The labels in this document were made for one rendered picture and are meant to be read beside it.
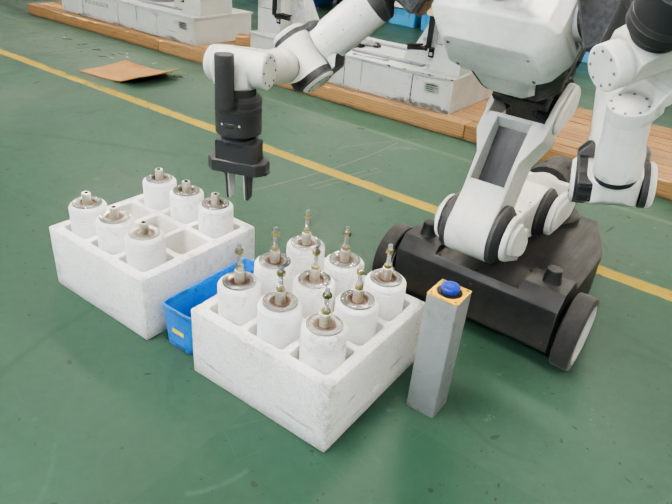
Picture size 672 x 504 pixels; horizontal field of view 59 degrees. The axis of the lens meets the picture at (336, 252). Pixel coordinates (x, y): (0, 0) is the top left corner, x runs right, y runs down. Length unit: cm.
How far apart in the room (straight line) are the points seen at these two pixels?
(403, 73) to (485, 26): 220
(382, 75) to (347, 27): 212
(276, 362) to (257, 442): 18
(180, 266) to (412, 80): 210
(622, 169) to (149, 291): 106
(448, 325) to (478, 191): 35
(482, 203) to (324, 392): 56
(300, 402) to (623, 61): 84
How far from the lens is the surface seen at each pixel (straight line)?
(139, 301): 152
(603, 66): 91
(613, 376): 170
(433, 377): 133
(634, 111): 97
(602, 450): 148
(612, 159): 101
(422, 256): 163
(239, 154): 116
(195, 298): 158
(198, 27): 443
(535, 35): 114
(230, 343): 131
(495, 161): 148
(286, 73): 126
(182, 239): 170
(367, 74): 348
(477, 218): 139
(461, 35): 120
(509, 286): 156
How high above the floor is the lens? 98
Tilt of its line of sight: 30 degrees down
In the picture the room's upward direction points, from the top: 5 degrees clockwise
